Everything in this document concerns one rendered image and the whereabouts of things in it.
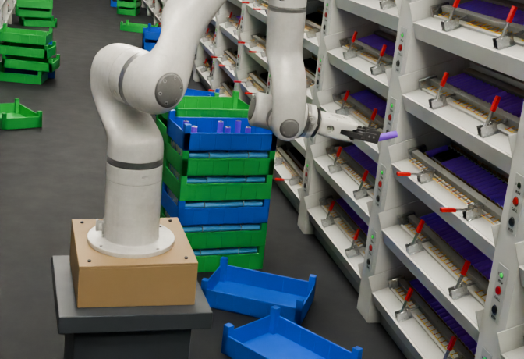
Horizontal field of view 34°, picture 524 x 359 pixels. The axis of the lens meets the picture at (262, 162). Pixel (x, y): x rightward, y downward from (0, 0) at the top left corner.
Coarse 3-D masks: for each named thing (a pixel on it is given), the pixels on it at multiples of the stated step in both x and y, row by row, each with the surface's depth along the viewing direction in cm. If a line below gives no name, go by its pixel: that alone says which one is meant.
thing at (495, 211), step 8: (416, 152) 229; (416, 160) 229; (424, 160) 223; (432, 160) 222; (424, 168) 221; (432, 168) 218; (440, 168) 216; (440, 176) 214; (448, 176) 210; (456, 184) 205; (464, 184) 203; (464, 192) 201; (472, 192) 198; (464, 200) 199; (472, 200) 198; (480, 200) 193; (488, 200) 192; (488, 208) 189; (496, 208) 188; (496, 216) 186
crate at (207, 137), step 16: (176, 128) 261; (208, 128) 277; (224, 128) 279; (256, 128) 280; (192, 144) 255; (208, 144) 257; (224, 144) 259; (240, 144) 261; (256, 144) 263; (272, 144) 265
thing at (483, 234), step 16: (400, 144) 232; (416, 144) 233; (432, 144) 234; (448, 144) 235; (400, 160) 233; (400, 176) 229; (416, 176) 220; (416, 192) 218; (432, 192) 209; (448, 192) 207; (432, 208) 210; (464, 224) 191; (480, 224) 188; (496, 224) 175; (480, 240) 184; (496, 240) 176
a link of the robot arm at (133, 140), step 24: (120, 48) 175; (96, 72) 176; (120, 72) 170; (96, 96) 177; (120, 96) 172; (120, 120) 177; (144, 120) 180; (120, 144) 175; (144, 144) 175; (144, 168) 176
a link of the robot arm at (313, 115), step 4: (308, 104) 208; (308, 108) 207; (312, 108) 207; (316, 108) 208; (308, 112) 206; (312, 112) 206; (316, 112) 207; (308, 116) 206; (312, 116) 206; (316, 116) 207; (308, 120) 206; (312, 120) 206; (316, 120) 207; (308, 124) 207; (312, 124) 206; (316, 124) 208; (308, 128) 207; (312, 128) 207; (304, 132) 207; (308, 132) 207; (312, 132) 208; (300, 136) 209; (304, 136) 209; (308, 136) 209
